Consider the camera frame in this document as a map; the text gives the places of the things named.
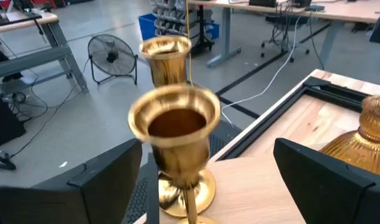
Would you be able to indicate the black office chair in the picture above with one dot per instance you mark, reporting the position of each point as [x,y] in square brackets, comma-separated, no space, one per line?
[283,19]

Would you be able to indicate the grey legged wooden desk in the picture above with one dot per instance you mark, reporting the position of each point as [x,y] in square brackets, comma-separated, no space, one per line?
[21,62]

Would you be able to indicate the black box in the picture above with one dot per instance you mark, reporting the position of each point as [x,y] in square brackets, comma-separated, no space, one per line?
[3,124]

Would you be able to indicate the grey desk leg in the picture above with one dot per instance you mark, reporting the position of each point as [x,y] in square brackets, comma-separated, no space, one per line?
[225,34]
[327,43]

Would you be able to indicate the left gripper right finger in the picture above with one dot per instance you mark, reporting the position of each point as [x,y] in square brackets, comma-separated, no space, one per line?
[321,186]

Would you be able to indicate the grey parts bin rack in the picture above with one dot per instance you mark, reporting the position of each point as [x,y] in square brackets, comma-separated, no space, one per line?
[174,18]

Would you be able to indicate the amber ribbed glass vase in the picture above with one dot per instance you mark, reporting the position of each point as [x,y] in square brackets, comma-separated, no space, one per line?
[364,146]

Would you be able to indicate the light wooden desk top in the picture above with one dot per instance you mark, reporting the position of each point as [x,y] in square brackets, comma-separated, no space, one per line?
[349,11]

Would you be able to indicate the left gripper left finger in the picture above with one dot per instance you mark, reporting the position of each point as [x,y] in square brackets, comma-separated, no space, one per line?
[112,180]

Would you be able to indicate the black aluminium rig frame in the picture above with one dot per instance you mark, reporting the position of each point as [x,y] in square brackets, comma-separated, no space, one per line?
[333,93]

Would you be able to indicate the black floor fan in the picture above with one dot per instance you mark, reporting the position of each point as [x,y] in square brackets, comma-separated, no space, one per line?
[112,56]

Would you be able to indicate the blue plastic bin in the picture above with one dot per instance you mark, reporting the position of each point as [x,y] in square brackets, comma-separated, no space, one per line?
[146,26]
[213,30]

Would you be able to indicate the wooden shelf riser black legs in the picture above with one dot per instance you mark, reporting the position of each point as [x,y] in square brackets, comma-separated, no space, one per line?
[255,193]

